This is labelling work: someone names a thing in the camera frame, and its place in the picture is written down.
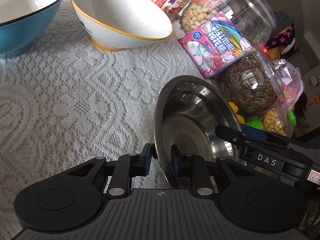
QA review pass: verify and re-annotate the stainless steel bowl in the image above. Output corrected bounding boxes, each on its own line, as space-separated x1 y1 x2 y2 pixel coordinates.
153 75 245 189

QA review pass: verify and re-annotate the white bowl yellow rim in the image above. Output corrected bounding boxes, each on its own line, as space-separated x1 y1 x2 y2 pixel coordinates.
71 0 173 51

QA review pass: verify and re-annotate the blue enamel bowl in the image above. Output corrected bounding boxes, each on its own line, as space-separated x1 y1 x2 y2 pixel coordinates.
1 0 62 59

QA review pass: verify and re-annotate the yellow rubber duck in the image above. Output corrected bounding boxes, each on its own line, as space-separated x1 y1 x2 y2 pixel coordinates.
229 102 245 125

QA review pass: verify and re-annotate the green lid candy jar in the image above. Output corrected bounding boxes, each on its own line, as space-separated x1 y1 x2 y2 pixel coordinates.
246 107 297 138

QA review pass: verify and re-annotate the sunflower seed jar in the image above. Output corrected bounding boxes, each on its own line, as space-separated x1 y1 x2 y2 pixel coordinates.
216 50 284 118

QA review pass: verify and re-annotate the pink plastic candy bag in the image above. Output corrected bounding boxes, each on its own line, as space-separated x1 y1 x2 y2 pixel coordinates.
273 59 304 111

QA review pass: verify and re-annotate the white lace tablecloth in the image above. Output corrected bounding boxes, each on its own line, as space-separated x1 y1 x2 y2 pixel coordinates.
1 0 200 239

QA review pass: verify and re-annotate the pink marshmallow bag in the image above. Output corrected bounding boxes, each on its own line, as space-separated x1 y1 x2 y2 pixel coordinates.
178 11 253 79

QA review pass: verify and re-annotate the large clear peanut jar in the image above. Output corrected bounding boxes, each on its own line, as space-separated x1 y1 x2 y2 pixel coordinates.
180 0 277 34

